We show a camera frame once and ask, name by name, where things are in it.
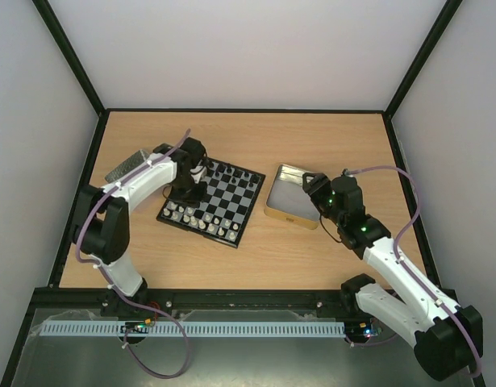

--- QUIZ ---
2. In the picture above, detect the left circuit board with LED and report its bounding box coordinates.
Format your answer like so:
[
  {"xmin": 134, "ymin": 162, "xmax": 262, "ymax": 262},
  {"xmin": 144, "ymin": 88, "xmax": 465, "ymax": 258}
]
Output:
[{"xmin": 122, "ymin": 318, "xmax": 156, "ymax": 334}]

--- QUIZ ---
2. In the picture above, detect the right circuit board with LED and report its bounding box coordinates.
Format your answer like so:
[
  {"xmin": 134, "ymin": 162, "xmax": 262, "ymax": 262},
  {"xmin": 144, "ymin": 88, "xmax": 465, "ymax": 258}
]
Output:
[{"xmin": 346, "ymin": 318, "xmax": 382, "ymax": 339}]

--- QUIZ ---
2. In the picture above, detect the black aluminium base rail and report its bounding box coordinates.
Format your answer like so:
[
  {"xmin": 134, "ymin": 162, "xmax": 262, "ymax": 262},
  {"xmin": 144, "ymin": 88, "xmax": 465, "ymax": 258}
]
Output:
[{"xmin": 29, "ymin": 287, "xmax": 369, "ymax": 320}]

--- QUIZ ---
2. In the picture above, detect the silver textured metal tray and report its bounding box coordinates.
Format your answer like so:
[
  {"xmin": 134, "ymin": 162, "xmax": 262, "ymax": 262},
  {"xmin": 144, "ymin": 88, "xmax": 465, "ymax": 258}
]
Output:
[{"xmin": 104, "ymin": 149, "xmax": 150, "ymax": 183}]

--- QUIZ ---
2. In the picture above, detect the black and silver chessboard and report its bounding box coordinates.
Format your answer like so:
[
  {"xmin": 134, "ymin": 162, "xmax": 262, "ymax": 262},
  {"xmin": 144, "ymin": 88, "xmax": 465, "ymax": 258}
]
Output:
[{"xmin": 156, "ymin": 180, "xmax": 265, "ymax": 248}]

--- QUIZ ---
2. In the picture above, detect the black cage frame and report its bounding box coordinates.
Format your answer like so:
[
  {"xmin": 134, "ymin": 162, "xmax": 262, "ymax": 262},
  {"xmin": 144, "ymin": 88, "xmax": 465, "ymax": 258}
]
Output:
[{"xmin": 0, "ymin": 0, "xmax": 487, "ymax": 387}]

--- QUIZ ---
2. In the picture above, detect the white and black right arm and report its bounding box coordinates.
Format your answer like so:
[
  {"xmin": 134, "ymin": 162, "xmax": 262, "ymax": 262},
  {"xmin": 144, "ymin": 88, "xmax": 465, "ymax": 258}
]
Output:
[{"xmin": 302, "ymin": 170, "xmax": 483, "ymax": 381}]

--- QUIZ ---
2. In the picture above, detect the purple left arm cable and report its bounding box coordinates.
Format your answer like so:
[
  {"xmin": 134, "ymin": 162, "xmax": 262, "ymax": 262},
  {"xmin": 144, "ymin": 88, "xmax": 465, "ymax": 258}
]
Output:
[{"xmin": 76, "ymin": 128, "xmax": 192, "ymax": 380}]

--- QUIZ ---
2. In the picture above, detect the black chess pieces row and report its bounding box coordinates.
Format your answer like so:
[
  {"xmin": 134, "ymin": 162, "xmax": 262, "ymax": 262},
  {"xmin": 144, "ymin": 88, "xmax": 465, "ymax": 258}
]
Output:
[{"xmin": 203, "ymin": 159, "xmax": 265, "ymax": 191}]

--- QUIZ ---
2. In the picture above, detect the gold rimmed metal tin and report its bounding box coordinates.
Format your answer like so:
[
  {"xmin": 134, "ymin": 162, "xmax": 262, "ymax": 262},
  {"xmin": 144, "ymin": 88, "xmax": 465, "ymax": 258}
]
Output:
[{"xmin": 264, "ymin": 164, "xmax": 319, "ymax": 230}]

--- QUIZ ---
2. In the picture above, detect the light blue slotted cable duct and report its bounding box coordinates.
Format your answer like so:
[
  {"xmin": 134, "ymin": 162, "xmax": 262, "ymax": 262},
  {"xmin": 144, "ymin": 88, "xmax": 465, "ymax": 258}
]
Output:
[{"xmin": 39, "ymin": 320, "xmax": 345, "ymax": 338}]

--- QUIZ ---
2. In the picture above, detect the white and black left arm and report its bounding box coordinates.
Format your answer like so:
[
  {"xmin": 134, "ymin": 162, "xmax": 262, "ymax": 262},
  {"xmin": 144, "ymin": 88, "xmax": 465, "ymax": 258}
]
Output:
[{"xmin": 70, "ymin": 132, "xmax": 207, "ymax": 298}]

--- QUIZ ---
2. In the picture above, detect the circuit board with led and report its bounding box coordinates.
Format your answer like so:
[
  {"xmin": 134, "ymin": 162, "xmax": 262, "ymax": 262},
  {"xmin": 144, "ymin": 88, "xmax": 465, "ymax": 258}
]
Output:
[
  {"xmin": 122, "ymin": 318, "xmax": 156, "ymax": 334},
  {"xmin": 346, "ymin": 318, "xmax": 382, "ymax": 339}
]

